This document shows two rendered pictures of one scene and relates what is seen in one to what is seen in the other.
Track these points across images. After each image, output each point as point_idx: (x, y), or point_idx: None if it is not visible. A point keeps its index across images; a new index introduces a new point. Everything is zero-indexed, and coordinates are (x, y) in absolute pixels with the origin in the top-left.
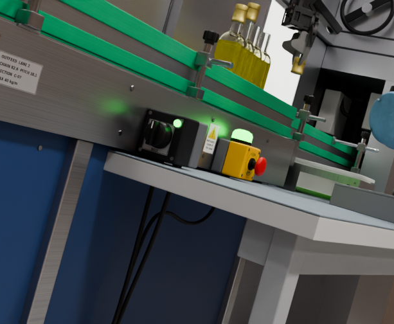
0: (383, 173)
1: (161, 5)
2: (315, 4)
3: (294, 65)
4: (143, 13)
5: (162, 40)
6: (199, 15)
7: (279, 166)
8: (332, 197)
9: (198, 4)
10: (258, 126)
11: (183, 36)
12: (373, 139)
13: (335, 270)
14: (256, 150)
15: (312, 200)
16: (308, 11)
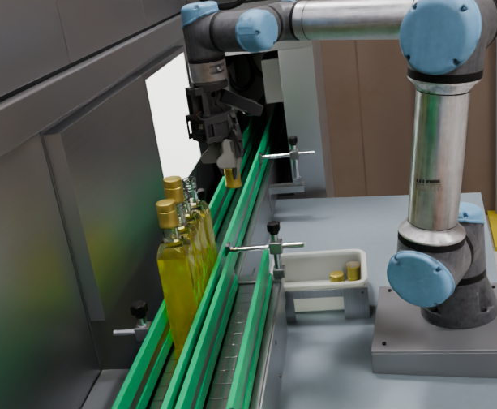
0: (315, 152)
1: (64, 270)
2: (224, 100)
3: (229, 180)
4: (55, 311)
5: None
6: (105, 223)
7: (283, 329)
8: (374, 366)
9: (99, 215)
10: (267, 351)
11: (105, 271)
12: (291, 121)
13: None
14: None
15: (370, 407)
16: (220, 117)
